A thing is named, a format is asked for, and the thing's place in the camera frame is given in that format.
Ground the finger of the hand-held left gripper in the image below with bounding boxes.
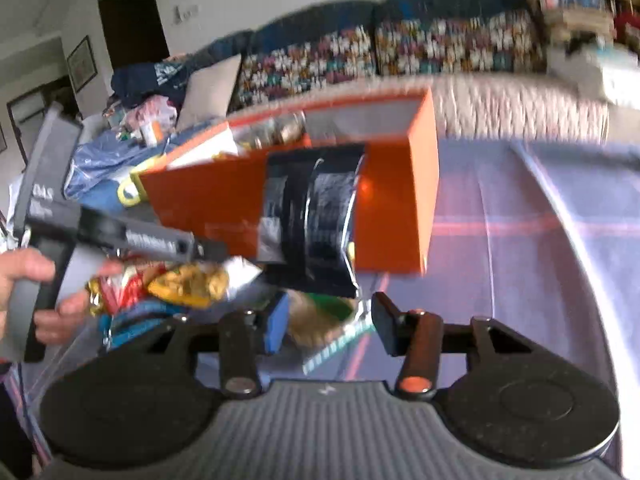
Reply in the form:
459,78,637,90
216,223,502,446
191,239,231,264

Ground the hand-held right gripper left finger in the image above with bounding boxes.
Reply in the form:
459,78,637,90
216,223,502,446
134,291,292,401

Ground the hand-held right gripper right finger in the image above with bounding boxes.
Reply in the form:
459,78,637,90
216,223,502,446
371,290,547,403

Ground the orange cardboard box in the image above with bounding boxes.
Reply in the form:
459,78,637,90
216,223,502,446
137,87,441,277

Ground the black foil snack packet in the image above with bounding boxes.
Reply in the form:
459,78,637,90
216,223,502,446
255,143,369,297

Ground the person's left hand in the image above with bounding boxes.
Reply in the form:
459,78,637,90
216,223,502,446
0,248,126,347

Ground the silver foil snack packet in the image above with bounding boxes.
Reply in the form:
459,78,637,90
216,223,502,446
220,255,264,291

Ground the blue plastic bag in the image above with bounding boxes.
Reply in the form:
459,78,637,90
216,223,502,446
64,126,202,202

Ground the yellow green snack packet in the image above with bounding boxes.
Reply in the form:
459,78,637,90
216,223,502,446
287,292,375,377

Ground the green mug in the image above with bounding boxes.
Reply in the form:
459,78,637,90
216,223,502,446
117,157,167,207

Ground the red snack packet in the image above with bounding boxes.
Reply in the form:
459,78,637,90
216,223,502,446
87,259,167,317

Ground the blue snack packet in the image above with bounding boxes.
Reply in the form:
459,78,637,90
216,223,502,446
97,300,187,352

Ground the pink white clutter pile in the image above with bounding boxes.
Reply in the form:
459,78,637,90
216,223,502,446
102,94,179,147

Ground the blue printed tablecloth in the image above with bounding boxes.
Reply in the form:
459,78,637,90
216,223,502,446
15,137,640,480

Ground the dark blue garment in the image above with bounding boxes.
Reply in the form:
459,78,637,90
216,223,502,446
109,56,202,109

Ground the grey pillow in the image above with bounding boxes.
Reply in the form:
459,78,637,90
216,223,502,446
174,53,244,132

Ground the floral cushion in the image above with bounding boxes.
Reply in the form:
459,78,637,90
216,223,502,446
234,26,377,112
190,0,547,112
374,11,547,77

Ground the beige quilted sofa cover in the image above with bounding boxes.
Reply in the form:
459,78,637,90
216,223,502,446
434,74,612,144

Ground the framed wall picture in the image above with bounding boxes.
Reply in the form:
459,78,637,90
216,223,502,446
66,35,99,94

